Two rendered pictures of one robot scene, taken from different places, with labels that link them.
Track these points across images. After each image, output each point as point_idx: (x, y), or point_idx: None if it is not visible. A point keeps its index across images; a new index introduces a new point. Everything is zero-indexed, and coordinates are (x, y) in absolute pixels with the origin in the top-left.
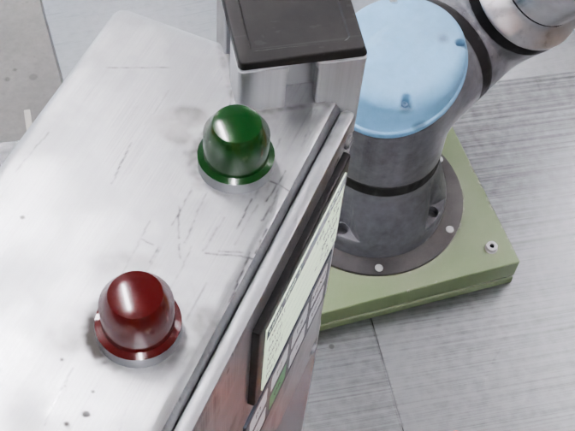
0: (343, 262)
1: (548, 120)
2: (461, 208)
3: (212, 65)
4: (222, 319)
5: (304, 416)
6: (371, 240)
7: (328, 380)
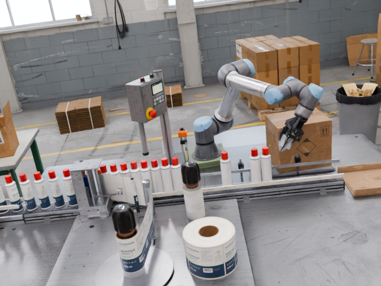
0: (199, 159)
1: (244, 149)
2: (220, 154)
3: None
4: (148, 81)
5: (169, 128)
6: (203, 155)
7: None
